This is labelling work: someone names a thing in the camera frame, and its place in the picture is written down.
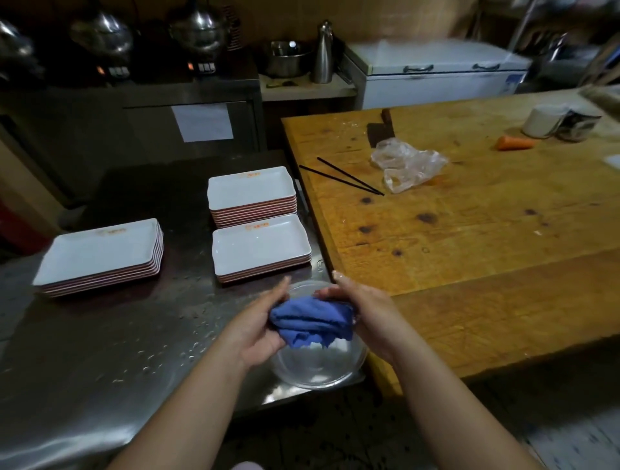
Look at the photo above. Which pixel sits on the steel work table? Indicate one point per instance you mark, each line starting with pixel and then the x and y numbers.
pixel 145 339

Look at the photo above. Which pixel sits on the person's right hand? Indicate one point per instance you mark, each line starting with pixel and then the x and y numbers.
pixel 378 324

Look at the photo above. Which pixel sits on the metal utensil rack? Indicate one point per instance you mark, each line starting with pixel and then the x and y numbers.
pixel 562 48

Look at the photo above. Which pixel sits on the black induction cooker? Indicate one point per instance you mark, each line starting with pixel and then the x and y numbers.
pixel 19 70
pixel 202 67
pixel 115 71

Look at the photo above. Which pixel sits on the blue cloth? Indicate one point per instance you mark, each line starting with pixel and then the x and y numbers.
pixel 310 319

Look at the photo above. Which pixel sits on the person's left forearm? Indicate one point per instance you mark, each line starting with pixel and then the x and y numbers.
pixel 184 416

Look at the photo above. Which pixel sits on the white chest freezer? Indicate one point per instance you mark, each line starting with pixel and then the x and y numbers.
pixel 436 82

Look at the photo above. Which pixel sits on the white cup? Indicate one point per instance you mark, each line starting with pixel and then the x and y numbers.
pixel 540 123

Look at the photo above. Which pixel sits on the crumpled clear plastic bag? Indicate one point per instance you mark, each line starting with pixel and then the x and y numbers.
pixel 409 164

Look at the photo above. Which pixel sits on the red fire extinguisher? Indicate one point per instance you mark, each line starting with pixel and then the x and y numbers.
pixel 19 230

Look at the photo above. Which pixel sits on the wooden table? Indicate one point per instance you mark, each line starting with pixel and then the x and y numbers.
pixel 484 242

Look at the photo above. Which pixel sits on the stainless steel cabinet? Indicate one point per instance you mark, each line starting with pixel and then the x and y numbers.
pixel 97 135

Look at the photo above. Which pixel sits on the beige side counter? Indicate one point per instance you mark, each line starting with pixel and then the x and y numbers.
pixel 305 89

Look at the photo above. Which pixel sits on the person's right forearm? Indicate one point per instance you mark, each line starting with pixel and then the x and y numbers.
pixel 455 416

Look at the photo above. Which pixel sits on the steel jug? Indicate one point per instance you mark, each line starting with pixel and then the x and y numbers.
pixel 322 55

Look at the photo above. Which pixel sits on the clear glass bowl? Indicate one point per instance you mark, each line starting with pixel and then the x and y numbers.
pixel 319 368

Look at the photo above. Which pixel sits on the steel basin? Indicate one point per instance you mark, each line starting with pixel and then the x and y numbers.
pixel 288 63

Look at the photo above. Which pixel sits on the person's left hand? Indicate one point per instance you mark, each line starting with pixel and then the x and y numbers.
pixel 252 334

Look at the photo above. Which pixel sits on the white paper sheet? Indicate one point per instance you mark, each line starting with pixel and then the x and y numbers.
pixel 202 122

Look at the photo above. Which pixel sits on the dark patterned cup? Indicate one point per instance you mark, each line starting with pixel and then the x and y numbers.
pixel 581 125

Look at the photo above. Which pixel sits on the orange carrot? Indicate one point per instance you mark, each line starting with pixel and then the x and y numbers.
pixel 516 143

